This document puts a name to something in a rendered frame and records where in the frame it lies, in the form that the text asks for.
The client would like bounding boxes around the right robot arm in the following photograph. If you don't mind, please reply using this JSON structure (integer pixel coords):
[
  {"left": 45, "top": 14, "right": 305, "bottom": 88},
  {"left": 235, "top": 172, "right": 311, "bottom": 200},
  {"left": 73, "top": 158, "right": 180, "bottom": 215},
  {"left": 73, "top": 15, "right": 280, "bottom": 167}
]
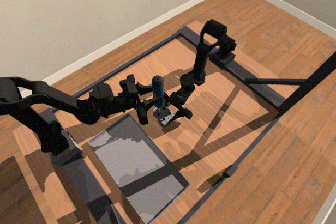
[{"left": 169, "top": 19, "right": 236, "bottom": 105}]

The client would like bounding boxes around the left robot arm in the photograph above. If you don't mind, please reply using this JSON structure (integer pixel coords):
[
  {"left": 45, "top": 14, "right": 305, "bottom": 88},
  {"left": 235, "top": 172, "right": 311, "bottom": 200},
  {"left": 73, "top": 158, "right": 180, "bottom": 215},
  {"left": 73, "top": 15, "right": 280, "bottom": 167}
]
[{"left": 0, "top": 77, "right": 138, "bottom": 156}]

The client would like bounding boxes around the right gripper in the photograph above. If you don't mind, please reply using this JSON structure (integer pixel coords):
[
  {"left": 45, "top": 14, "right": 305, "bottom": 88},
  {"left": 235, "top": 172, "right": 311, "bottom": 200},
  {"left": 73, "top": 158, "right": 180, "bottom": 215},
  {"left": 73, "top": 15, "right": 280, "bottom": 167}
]
[{"left": 164, "top": 89, "right": 193, "bottom": 123}]

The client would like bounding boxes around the dark blue screwdriver barrel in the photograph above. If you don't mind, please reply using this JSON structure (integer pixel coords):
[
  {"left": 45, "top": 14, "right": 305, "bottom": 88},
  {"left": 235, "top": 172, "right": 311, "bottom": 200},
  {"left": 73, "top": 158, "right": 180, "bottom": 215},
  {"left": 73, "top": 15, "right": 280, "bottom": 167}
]
[{"left": 152, "top": 75, "right": 164, "bottom": 113}]

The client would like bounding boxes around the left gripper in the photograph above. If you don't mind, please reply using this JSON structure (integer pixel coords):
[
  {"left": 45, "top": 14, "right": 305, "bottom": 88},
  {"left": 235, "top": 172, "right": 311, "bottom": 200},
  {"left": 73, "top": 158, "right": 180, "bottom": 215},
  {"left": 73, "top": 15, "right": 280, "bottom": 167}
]
[{"left": 115, "top": 74, "right": 162, "bottom": 125}]

